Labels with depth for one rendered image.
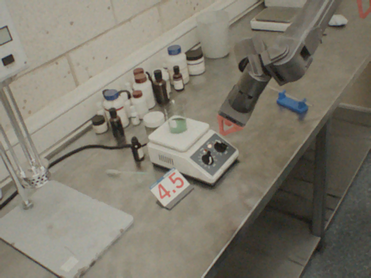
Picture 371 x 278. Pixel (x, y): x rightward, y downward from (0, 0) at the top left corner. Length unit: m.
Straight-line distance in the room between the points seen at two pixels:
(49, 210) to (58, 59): 0.47
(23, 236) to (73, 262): 0.16
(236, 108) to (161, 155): 0.25
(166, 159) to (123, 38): 0.56
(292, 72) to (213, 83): 0.63
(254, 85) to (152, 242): 0.39
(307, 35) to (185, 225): 0.47
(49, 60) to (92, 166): 0.34
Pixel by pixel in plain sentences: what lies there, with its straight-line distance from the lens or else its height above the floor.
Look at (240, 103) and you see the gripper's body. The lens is 0.91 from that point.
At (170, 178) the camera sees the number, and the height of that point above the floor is 0.78.
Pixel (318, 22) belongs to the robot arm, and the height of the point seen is 1.11.
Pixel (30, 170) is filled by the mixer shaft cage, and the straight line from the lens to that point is 0.94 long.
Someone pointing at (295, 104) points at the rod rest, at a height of 0.76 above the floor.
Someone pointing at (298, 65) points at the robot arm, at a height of 1.05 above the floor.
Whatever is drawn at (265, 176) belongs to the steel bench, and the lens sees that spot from 1.04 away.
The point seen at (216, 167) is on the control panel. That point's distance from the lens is 1.02.
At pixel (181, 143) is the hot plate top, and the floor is 0.84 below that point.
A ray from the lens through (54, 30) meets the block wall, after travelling 1.30.
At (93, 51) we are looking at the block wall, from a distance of 1.40.
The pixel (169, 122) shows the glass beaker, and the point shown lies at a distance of 1.05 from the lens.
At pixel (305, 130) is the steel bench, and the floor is 0.75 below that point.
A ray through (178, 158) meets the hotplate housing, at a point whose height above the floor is 0.81.
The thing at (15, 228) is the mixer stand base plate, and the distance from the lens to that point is 1.08.
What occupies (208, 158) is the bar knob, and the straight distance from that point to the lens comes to 1.01.
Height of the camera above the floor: 1.43
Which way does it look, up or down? 35 degrees down
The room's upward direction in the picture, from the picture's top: 10 degrees counter-clockwise
